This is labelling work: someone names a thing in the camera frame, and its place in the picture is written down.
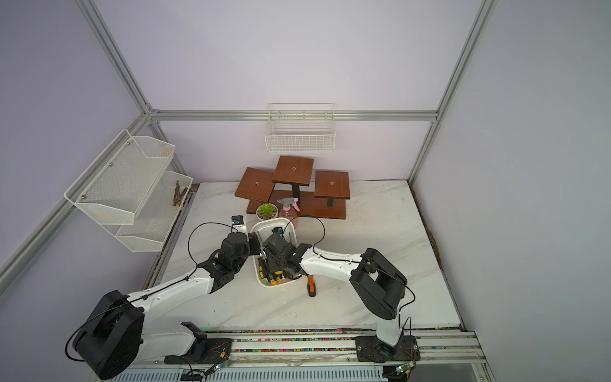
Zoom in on orange black screwdriver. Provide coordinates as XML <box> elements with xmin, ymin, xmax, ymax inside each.
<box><xmin>307</xmin><ymin>275</ymin><xmax>317</xmax><ymax>298</ymax></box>

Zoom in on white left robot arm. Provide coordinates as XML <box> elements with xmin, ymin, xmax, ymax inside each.
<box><xmin>65</xmin><ymin>232</ymin><xmax>260</xmax><ymax>380</ymax></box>

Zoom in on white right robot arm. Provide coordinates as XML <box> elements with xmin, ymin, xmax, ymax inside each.
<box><xmin>260</xmin><ymin>233</ymin><xmax>421</xmax><ymax>363</ymax></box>

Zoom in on black yellow screwdriver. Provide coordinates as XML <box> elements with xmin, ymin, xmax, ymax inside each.
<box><xmin>257</xmin><ymin>258</ymin><xmax>268</xmax><ymax>280</ymax></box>

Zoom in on white storage box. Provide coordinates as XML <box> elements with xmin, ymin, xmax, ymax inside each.
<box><xmin>249</xmin><ymin>217</ymin><xmax>298</xmax><ymax>288</ymax></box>

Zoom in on potted green succulent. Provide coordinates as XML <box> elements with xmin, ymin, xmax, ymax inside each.
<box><xmin>256</xmin><ymin>203</ymin><xmax>278</xmax><ymax>221</ymax></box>

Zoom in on pink spray bottle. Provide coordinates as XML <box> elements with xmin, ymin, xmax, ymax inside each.
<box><xmin>277</xmin><ymin>197</ymin><xmax>300</xmax><ymax>228</ymax></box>

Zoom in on brown wooden tiered stand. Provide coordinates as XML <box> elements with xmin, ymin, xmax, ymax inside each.
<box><xmin>235</xmin><ymin>155</ymin><xmax>351</xmax><ymax>220</ymax></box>

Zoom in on brown twigs on shelf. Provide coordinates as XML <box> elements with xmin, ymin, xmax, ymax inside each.
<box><xmin>173</xmin><ymin>181</ymin><xmax>189</xmax><ymax>206</ymax></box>

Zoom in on white mesh lower shelf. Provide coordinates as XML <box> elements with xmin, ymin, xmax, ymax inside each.
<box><xmin>116</xmin><ymin>171</ymin><xmax>193</xmax><ymax>252</ymax></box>

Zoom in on white mesh shelf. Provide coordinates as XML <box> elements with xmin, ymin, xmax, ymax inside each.
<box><xmin>64</xmin><ymin>129</ymin><xmax>175</xmax><ymax>225</ymax></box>
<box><xmin>116</xmin><ymin>171</ymin><xmax>193</xmax><ymax>252</ymax></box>

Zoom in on white mesh upper shelf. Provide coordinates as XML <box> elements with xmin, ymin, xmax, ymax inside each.
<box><xmin>64</xmin><ymin>129</ymin><xmax>175</xmax><ymax>225</ymax></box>

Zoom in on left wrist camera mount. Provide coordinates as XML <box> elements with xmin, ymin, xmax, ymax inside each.
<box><xmin>232</xmin><ymin>215</ymin><xmax>248</xmax><ymax>234</ymax></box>

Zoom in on white wire wall basket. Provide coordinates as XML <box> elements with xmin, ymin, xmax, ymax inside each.
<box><xmin>264</xmin><ymin>103</ymin><xmax>337</xmax><ymax>154</ymax></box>

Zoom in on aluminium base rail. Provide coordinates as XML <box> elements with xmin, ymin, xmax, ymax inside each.
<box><xmin>102</xmin><ymin>328</ymin><xmax>488</xmax><ymax>382</ymax></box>

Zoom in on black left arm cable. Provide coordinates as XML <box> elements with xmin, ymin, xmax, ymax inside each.
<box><xmin>64</xmin><ymin>221</ymin><xmax>240</xmax><ymax>362</ymax></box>

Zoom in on aluminium frame post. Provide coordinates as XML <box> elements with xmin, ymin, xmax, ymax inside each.
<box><xmin>407</xmin><ymin>0</ymin><xmax>498</xmax><ymax>189</ymax></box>

